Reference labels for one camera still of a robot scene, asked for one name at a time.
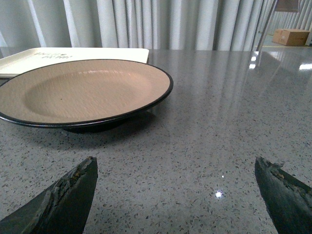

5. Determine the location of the white rectangular tray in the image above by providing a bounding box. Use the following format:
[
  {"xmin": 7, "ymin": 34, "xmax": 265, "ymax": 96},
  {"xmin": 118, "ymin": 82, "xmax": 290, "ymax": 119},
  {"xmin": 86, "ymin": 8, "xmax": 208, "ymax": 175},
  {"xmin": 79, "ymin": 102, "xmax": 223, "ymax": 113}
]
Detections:
[{"xmin": 0, "ymin": 47, "xmax": 149, "ymax": 78}]

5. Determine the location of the metal stand pole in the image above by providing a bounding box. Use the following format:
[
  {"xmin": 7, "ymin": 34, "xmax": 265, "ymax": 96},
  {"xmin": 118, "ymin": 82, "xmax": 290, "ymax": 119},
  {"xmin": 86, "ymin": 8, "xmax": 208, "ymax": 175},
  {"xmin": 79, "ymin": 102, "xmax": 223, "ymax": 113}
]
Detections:
[{"xmin": 255, "ymin": 0, "xmax": 278, "ymax": 52}]

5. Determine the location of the grey curtain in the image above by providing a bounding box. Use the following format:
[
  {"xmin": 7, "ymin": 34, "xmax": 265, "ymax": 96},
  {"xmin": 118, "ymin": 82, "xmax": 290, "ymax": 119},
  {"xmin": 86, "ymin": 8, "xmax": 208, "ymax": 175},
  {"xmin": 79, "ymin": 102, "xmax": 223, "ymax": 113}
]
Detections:
[{"xmin": 0, "ymin": 0, "xmax": 312, "ymax": 51}]

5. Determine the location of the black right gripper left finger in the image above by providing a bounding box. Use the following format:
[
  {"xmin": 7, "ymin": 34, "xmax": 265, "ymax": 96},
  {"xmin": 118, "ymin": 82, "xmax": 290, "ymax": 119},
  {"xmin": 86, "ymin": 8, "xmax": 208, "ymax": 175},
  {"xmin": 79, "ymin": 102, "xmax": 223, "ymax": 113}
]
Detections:
[{"xmin": 0, "ymin": 157, "xmax": 98, "ymax": 234}]

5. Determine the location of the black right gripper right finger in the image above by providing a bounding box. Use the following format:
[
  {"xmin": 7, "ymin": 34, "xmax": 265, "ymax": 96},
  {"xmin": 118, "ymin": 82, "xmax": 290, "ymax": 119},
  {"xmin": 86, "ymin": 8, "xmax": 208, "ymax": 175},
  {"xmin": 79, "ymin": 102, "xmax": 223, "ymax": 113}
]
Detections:
[{"xmin": 254, "ymin": 157, "xmax": 312, "ymax": 234}]

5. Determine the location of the beige plate with black rim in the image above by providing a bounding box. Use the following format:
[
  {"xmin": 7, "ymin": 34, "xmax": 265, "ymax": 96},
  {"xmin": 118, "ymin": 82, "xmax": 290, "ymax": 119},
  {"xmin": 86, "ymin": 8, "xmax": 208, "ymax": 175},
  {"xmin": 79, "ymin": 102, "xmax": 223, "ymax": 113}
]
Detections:
[{"xmin": 0, "ymin": 59, "xmax": 174, "ymax": 129}]

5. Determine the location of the cardboard box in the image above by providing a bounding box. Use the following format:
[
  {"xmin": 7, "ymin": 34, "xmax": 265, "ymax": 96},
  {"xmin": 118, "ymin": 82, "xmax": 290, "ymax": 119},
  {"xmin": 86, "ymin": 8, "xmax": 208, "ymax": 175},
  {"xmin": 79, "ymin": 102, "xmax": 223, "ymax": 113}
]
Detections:
[{"xmin": 273, "ymin": 29, "xmax": 310, "ymax": 46}]

